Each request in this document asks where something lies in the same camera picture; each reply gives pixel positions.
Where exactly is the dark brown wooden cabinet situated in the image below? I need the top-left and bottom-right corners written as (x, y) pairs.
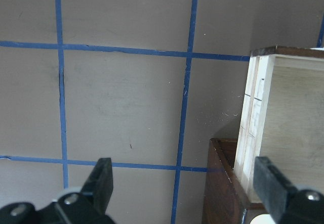
top-left (201, 138), bottom-right (267, 223)

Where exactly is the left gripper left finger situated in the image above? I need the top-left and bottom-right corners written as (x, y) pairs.
top-left (80, 158), bottom-right (113, 214)

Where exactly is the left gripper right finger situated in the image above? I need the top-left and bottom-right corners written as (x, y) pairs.
top-left (253, 156), bottom-right (298, 220)

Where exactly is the open wooden drawer white handle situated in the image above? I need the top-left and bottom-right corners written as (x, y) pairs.
top-left (234, 46), bottom-right (323, 203)

